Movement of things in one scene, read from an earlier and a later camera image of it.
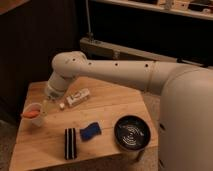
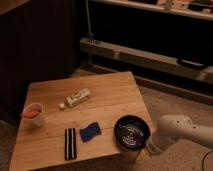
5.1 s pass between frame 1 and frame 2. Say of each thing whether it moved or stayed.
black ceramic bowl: stayed
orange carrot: stayed
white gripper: moved
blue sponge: stayed
